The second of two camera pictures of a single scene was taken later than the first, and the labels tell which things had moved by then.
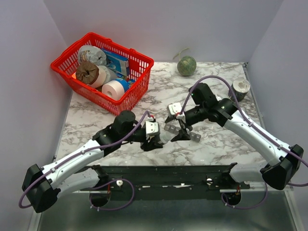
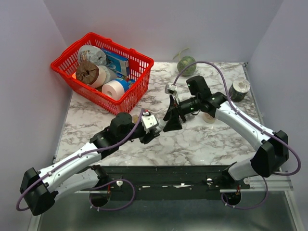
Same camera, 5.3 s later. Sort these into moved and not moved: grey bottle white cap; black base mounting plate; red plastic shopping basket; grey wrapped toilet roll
Moved: grey bottle white cap
Not moved: grey wrapped toilet roll; red plastic shopping basket; black base mounting plate
